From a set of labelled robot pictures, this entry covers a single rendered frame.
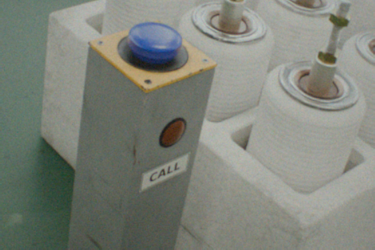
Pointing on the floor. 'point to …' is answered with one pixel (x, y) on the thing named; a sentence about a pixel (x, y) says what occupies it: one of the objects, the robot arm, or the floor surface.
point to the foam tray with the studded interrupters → (219, 166)
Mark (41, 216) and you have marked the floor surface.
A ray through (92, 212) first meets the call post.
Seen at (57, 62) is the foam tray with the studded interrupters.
